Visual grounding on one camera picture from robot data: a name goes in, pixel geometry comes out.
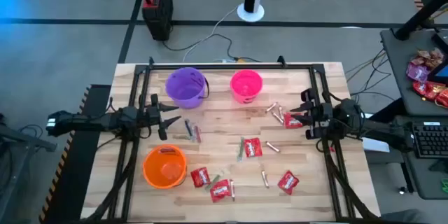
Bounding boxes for white box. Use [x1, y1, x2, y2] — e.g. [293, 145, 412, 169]
[362, 136, 391, 153]

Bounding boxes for pink halloween bucket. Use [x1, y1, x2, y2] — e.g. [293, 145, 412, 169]
[229, 69, 264, 105]

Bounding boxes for red candy bag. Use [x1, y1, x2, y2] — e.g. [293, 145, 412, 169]
[412, 80, 448, 108]

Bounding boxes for black monitor stand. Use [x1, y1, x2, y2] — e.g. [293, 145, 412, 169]
[394, 0, 448, 41]

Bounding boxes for red Skittles pack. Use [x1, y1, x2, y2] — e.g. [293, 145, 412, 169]
[242, 137, 263, 158]
[190, 167, 211, 188]
[209, 178, 232, 204]
[277, 169, 300, 196]
[283, 112, 304, 130]

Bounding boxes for black floor cable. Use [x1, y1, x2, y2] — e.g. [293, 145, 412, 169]
[161, 33, 263, 64]

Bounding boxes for white floor cable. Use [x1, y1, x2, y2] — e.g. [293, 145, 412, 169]
[181, 6, 239, 63]

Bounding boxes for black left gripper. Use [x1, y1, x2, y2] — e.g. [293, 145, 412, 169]
[138, 93, 182, 141]

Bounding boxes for black and red case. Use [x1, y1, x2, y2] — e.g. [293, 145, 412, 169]
[141, 0, 174, 42]

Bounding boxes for purple candy bag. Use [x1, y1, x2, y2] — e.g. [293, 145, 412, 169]
[405, 62, 431, 84]

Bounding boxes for white power strip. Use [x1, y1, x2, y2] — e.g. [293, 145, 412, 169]
[215, 57, 248, 64]

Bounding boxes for dark grey side desk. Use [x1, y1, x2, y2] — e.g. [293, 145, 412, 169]
[380, 27, 448, 200]

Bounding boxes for grey equipment stand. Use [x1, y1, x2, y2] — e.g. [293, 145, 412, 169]
[0, 111, 59, 224]

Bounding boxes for orange halloween bucket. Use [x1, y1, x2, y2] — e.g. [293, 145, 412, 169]
[142, 144, 188, 190]

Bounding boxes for black aluminium table frame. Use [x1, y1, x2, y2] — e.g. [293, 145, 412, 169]
[92, 63, 377, 223]

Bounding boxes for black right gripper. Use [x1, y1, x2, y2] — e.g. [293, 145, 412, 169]
[289, 88, 335, 141]

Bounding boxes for brown candy bag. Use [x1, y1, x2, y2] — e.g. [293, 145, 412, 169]
[411, 47, 445, 69]

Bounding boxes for monitor with blue screen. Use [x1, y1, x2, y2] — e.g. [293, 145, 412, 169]
[426, 55, 448, 85]

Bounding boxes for black keyboard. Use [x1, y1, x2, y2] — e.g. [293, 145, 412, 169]
[411, 121, 448, 160]

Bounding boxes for purple halloween bucket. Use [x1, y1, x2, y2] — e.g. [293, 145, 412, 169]
[164, 66, 210, 110]

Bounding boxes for black cable bundle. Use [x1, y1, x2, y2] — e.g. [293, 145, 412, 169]
[344, 48, 396, 102]

